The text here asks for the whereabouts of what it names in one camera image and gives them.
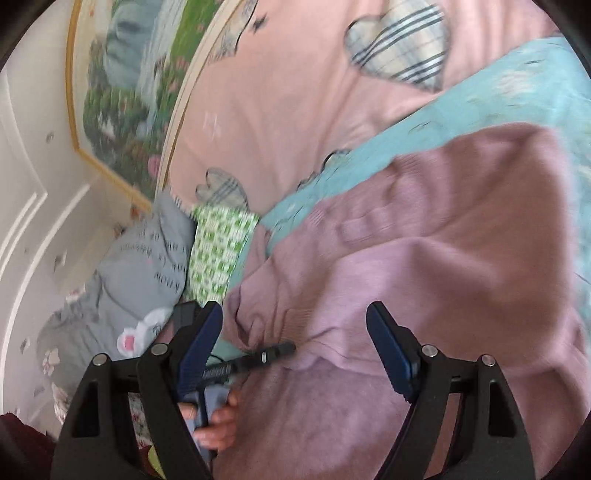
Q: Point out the landscape painting gold frame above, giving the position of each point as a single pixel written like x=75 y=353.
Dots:
x=130 y=68

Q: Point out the person's left hand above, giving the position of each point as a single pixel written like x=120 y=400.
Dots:
x=220 y=434

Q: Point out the turquoise floral bed sheet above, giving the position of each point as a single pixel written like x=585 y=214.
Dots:
x=415 y=129

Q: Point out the pink duvet with plaid hearts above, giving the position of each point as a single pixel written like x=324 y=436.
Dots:
x=283 y=85

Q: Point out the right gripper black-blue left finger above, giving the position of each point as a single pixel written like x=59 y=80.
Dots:
x=97 y=440

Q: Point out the green white patterned cloth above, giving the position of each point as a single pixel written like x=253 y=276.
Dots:
x=221 y=235

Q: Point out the mauve knitted sweater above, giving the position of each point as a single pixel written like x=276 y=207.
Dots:
x=325 y=422

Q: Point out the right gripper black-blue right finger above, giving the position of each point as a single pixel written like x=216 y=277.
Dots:
x=489 y=439

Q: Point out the grey printed pillow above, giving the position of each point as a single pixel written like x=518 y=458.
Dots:
x=125 y=303

